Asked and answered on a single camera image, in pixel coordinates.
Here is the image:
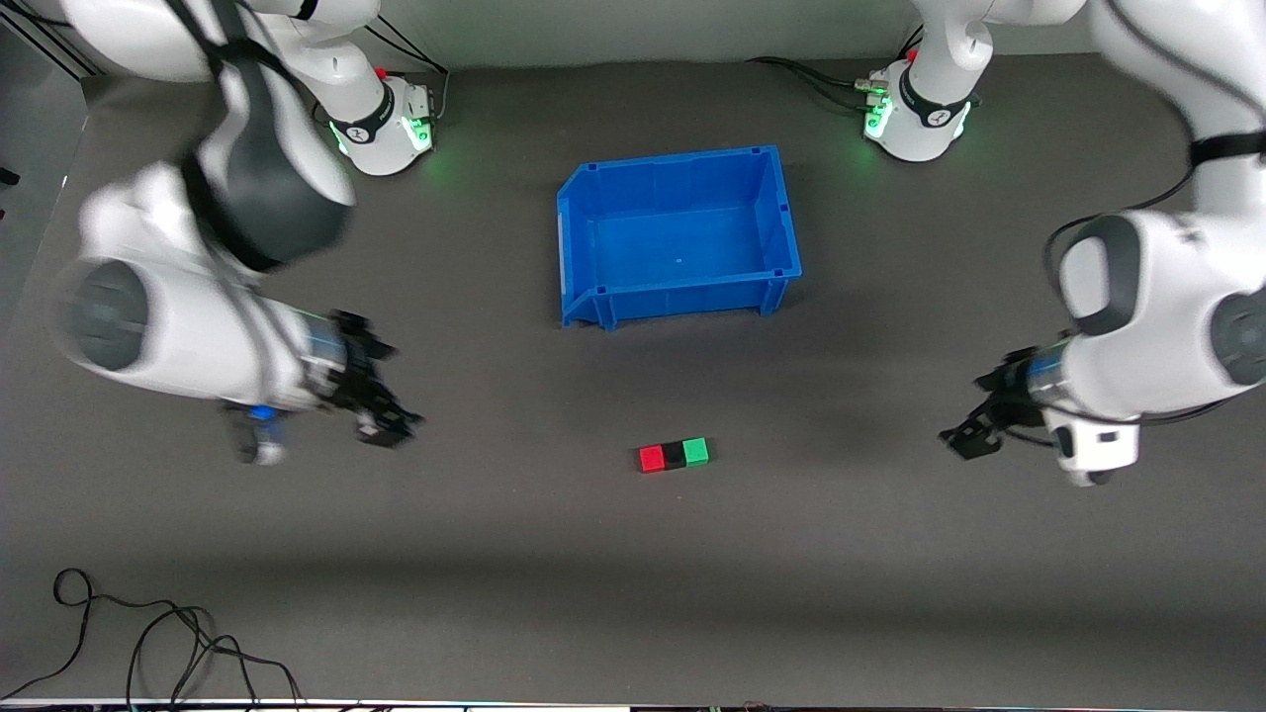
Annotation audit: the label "blue plastic storage bin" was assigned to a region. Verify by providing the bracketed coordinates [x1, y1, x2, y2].
[556, 145, 803, 330]

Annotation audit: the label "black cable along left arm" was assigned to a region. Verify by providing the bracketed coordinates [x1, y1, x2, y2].
[1040, 0, 1266, 298]

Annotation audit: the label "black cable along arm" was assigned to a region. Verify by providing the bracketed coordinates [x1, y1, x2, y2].
[163, 0, 298, 327]
[1040, 0, 1266, 298]

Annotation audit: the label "loose thin black cable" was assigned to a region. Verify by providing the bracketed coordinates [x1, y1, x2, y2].
[0, 568, 303, 705]

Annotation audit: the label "black right arm base cables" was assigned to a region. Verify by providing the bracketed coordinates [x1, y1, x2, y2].
[313, 10, 452, 128]

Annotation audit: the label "black arm base cables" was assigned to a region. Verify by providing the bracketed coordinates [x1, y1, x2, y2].
[313, 10, 452, 128]
[746, 24, 925, 112]

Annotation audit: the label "black cable along right arm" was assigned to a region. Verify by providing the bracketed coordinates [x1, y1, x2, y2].
[163, 0, 298, 327]

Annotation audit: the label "black left arm base cables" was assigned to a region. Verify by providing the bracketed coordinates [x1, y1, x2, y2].
[746, 24, 925, 112]

